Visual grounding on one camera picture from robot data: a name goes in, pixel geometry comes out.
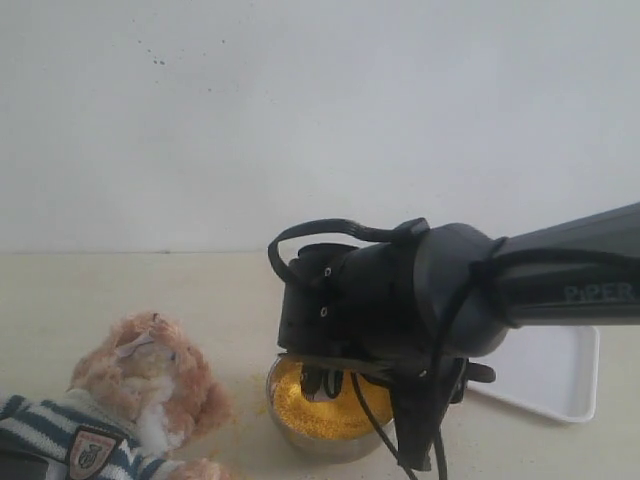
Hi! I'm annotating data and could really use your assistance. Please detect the teddy bear striped sweater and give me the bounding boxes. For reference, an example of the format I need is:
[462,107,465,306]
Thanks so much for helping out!
[1,311,232,479]

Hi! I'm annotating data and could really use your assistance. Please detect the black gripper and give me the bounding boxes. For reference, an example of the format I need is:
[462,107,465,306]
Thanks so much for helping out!
[277,243,470,470]

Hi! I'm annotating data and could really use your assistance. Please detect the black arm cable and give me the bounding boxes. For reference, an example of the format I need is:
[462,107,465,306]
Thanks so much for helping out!
[267,215,640,480]

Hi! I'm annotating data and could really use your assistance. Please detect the white rectangular tray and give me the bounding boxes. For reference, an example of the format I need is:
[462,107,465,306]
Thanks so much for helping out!
[468,326,600,423]

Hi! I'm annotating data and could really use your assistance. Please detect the yellow millet grains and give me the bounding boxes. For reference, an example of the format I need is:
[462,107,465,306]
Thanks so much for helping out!
[268,359,375,441]

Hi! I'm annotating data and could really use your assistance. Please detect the stainless steel bowl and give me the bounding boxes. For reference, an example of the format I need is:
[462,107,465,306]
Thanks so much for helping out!
[266,355,394,464]

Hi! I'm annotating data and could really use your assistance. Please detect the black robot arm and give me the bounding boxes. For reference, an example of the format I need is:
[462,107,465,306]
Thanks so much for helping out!
[267,204,639,478]

